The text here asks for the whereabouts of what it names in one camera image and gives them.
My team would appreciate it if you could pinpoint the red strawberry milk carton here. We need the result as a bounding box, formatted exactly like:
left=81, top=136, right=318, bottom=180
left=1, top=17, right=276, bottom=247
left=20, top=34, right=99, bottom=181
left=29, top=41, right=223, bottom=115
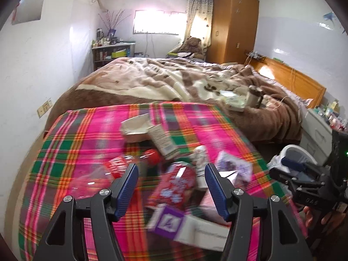
left=104, top=156, right=136, bottom=179

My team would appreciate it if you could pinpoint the white long cardboard box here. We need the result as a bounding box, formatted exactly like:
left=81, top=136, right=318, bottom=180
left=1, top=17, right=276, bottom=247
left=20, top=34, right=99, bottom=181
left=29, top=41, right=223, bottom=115
left=171, top=215, right=229, bottom=252

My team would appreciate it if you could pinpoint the colourful patterned paper carton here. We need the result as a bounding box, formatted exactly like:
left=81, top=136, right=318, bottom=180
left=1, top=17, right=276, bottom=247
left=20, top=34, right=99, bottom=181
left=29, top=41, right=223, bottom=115
left=147, top=124, right=180, bottom=160

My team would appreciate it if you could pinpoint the white trash bin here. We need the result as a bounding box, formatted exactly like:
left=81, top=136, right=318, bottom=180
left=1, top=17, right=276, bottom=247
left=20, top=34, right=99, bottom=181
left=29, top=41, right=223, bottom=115
left=267, top=144, right=317, bottom=169

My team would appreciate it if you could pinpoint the person's right hand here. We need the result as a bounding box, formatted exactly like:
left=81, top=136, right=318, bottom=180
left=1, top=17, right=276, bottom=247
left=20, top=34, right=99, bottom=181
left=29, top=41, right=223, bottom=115
left=303, top=206, right=346, bottom=232

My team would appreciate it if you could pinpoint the purple white small carton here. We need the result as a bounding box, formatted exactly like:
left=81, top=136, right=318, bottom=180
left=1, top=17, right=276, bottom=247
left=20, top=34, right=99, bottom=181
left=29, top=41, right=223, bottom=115
left=215, top=151, right=253, bottom=183

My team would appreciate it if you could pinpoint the red plastic wrapper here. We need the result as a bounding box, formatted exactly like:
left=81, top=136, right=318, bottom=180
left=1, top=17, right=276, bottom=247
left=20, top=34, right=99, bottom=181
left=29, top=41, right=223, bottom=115
left=67, top=166, right=114, bottom=199

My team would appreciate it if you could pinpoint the grey drawer nightstand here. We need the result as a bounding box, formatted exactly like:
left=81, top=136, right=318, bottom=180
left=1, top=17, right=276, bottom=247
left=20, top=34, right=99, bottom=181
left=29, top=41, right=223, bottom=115
left=300, top=109, right=332, bottom=164

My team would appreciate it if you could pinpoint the purple white square box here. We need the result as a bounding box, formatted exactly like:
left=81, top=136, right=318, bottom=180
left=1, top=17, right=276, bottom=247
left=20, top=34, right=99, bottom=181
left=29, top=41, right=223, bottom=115
left=146, top=204, right=185, bottom=240

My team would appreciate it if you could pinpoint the pink plaid tablecloth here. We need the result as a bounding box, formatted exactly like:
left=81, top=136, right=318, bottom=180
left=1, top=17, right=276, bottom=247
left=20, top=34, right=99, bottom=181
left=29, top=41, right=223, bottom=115
left=18, top=101, right=308, bottom=261

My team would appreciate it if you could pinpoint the red floral snack bag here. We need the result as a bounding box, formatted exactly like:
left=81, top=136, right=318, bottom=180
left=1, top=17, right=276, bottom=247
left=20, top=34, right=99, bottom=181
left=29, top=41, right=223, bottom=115
left=147, top=161, right=196, bottom=210

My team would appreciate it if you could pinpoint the crumpled white paper tray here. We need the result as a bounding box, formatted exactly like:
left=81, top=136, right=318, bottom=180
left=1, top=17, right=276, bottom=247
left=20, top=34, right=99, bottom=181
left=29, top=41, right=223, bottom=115
left=120, top=113, right=153, bottom=143

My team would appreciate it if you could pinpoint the brown thermos mug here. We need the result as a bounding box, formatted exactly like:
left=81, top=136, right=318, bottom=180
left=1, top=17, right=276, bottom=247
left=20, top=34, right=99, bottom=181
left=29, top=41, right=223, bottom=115
left=246, top=85, right=264, bottom=109

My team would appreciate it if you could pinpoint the wooden headboard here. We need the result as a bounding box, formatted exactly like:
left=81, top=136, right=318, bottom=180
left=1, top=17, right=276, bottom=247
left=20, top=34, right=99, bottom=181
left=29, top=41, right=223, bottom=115
left=249, top=57, right=326, bottom=108

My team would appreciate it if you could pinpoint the white tissue pack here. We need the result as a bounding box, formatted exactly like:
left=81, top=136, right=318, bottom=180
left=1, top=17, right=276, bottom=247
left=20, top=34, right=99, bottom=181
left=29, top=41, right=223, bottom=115
left=219, top=90, right=246, bottom=112

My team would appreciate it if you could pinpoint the brown patterned blanket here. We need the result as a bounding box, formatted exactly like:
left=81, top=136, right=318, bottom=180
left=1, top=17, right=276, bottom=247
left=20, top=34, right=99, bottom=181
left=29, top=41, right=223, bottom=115
left=45, top=57, right=302, bottom=142

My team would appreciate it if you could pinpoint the cluttered side shelf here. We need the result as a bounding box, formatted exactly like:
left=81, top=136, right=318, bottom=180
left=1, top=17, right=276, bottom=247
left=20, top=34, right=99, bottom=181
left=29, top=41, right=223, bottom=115
left=91, top=28, right=136, bottom=70

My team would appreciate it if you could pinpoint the brown teddy bear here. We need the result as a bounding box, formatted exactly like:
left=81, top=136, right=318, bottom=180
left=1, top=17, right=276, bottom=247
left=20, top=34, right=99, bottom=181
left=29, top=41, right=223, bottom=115
left=179, top=37, right=205, bottom=60

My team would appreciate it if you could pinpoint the wooden wardrobe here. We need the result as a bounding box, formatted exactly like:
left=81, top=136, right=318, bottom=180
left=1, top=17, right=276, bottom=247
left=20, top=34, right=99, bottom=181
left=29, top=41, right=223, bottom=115
left=206, top=0, right=259, bottom=64

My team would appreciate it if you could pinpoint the patterned curtain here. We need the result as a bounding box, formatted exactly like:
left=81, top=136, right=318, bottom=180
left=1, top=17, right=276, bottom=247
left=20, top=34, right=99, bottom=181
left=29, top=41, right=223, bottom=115
left=184, top=0, right=214, bottom=51

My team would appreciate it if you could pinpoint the purple dried branches vase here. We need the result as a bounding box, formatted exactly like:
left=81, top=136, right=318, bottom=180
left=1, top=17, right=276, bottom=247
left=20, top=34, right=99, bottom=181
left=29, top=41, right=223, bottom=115
left=99, top=9, right=130, bottom=38

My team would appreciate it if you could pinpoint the white charging cable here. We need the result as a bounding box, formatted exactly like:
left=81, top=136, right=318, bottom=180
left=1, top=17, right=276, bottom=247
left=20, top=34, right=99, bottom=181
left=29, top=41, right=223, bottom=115
left=271, top=67, right=300, bottom=109

